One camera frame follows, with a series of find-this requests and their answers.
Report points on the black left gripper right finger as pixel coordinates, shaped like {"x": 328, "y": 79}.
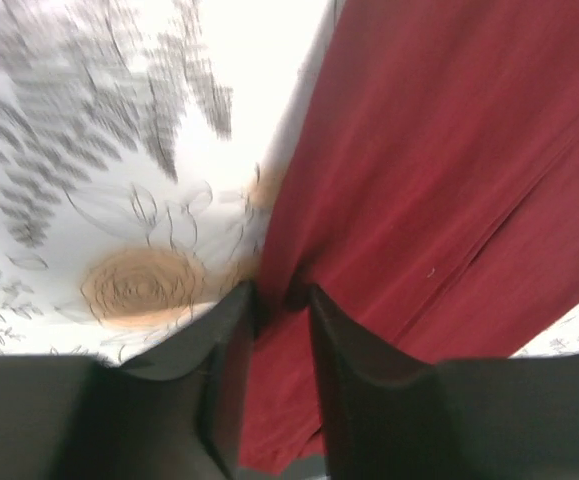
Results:
{"x": 387, "y": 415}

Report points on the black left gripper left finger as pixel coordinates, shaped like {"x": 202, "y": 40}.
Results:
{"x": 173, "y": 412}

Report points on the dark red t shirt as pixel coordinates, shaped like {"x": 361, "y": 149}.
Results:
{"x": 433, "y": 194}

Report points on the floral patterned table mat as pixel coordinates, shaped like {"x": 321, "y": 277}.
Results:
{"x": 138, "y": 140}

